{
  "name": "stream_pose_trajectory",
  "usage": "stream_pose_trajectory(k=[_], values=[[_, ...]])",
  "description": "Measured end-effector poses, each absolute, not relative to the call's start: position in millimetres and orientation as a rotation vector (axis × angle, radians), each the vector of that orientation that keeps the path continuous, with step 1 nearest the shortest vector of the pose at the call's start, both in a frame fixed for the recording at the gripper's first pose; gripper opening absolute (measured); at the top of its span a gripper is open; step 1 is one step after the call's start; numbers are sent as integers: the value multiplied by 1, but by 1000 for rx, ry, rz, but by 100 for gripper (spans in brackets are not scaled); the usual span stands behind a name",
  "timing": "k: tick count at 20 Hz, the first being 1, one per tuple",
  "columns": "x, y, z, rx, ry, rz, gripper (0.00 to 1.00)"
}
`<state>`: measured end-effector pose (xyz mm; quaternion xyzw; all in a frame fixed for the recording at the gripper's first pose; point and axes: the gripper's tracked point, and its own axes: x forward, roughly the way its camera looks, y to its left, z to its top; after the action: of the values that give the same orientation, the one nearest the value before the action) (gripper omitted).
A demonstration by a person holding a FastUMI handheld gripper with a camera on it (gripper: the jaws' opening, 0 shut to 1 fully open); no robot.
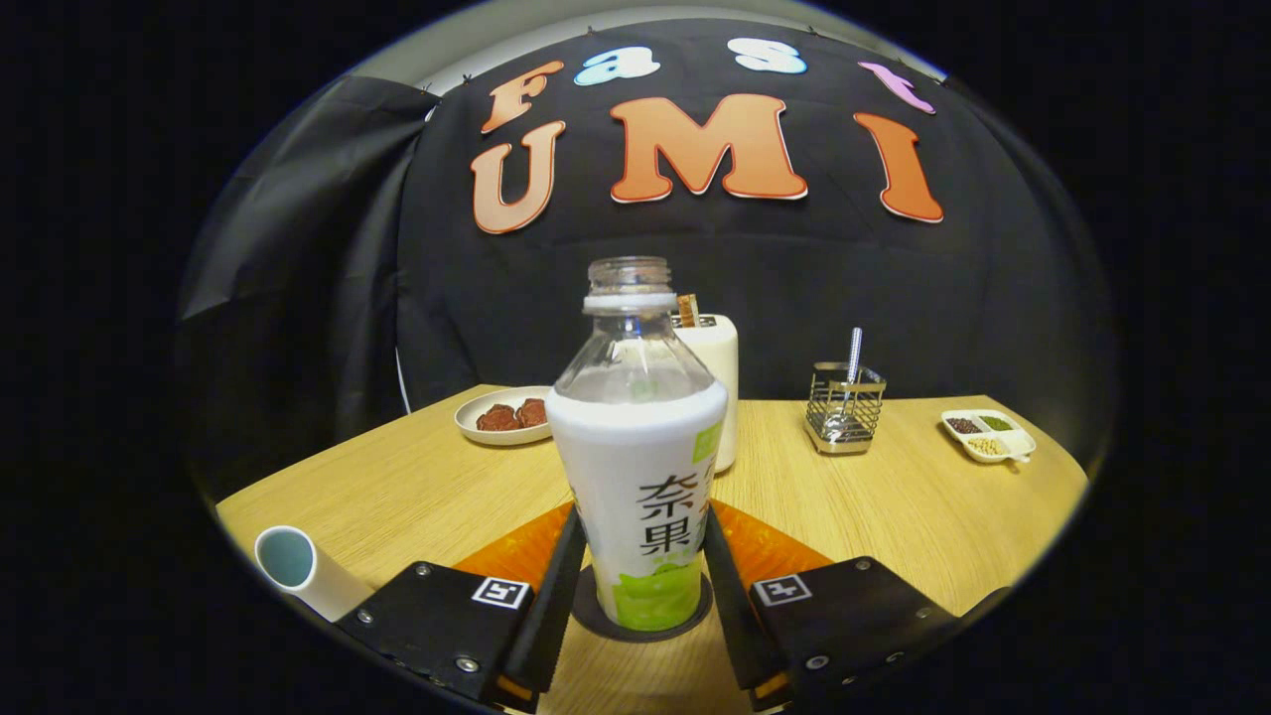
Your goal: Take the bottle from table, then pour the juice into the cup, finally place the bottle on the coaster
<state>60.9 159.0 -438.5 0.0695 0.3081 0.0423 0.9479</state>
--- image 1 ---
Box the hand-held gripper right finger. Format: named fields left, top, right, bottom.
left=701, top=500, right=964, bottom=712

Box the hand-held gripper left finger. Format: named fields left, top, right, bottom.
left=333, top=501, right=589, bottom=712

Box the dark round coaster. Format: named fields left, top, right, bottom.
left=571, top=566, right=714, bottom=644

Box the clear juice bottle white label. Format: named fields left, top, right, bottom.
left=545, top=256, right=729, bottom=633

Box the white ceramic cup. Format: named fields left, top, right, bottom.
left=254, top=525, right=373, bottom=624

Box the small white oval plate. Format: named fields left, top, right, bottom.
left=454, top=385, right=553, bottom=446

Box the wooden table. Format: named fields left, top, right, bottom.
left=215, top=384, right=1090, bottom=715

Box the cream toaster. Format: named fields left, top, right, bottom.
left=670, top=314, right=740, bottom=474

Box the metal spoon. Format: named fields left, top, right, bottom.
left=824, top=328, right=865, bottom=440

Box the white divided dish with beans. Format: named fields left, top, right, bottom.
left=940, top=408, right=1037, bottom=465

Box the metal wire utensil holder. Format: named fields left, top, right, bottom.
left=804, top=362, right=888, bottom=456

